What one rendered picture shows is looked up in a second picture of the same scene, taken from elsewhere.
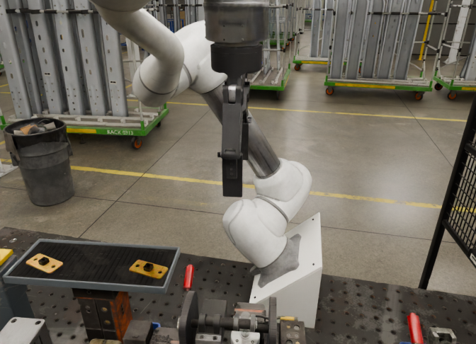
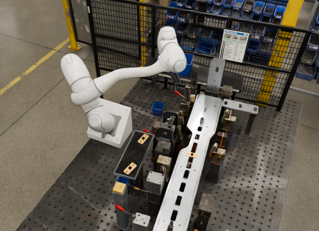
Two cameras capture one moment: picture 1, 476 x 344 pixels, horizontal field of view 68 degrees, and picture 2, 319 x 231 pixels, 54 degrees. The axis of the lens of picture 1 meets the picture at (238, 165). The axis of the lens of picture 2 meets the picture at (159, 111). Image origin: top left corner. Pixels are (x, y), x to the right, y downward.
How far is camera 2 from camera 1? 187 cm
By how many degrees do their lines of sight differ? 65
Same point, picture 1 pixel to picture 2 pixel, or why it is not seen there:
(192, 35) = (82, 65)
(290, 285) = (126, 122)
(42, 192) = not seen: outside the picture
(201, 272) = (85, 161)
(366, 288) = not seen: hidden behind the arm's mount
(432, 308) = (136, 95)
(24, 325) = (151, 176)
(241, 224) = (105, 120)
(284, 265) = (117, 120)
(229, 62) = not seen: hidden behind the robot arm
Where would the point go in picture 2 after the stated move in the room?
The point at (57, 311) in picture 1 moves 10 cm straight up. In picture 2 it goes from (86, 225) to (83, 217)
